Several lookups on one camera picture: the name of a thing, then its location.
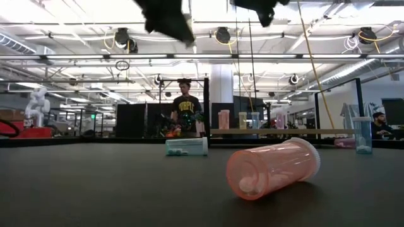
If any white coiled cable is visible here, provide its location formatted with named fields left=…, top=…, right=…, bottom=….
left=343, top=35, right=361, bottom=54

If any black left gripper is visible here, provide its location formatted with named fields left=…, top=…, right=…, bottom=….
left=133, top=0, right=196, bottom=45

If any hanging black cable ring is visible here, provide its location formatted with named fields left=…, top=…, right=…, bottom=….
left=114, top=59, right=131, bottom=72

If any thin black hanging cable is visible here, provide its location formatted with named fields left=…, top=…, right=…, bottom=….
left=234, top=0, right=242, bottom=129
left=246, top=0, right=259, bottom=129

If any black rig frame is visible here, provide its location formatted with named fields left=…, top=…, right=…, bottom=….
left=203, top=77, right=363, bottom=140

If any white square column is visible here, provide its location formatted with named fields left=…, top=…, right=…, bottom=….
left=210, top=64, right=235, bottom=104

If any person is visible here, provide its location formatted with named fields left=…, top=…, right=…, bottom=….
left=370, top=111, right=396, bottom=140
left=170, top=80, right=203, bottom=139

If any black cable loop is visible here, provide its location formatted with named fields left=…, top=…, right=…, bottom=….
left=0, top=119, right=18, bottom=139

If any black divider panel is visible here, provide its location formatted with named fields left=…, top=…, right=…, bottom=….
left=211, top=102, right=235, bottom=129
left=116, top=103, right=153, bottom=139

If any red plastic storage bin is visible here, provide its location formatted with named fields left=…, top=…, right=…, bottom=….
left=0, top=120, right=53, bottom=139

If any brown cardboard box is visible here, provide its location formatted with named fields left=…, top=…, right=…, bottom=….
left=0, top=108, right=26, bottom=122

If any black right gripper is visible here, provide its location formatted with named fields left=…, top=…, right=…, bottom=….
left=232, top=0, right=290, bottom=28

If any black overhead camera bar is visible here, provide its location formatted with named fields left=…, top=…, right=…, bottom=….
left=158, top=78, right=205, bottom=84

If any dark monitor screen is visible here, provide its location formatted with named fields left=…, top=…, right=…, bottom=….
left=381, top=97, right=404, bottom=126
left=233, top=95, right=264, bottom=121

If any silver ventilation duct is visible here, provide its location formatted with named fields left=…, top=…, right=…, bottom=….
left=302, top=37, right=404, bottom=93
left=0, top=31, right=56, bottom=66

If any long ceiling light strip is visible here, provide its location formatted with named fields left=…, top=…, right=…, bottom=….
left=8, top=53, right=404, bottom=61

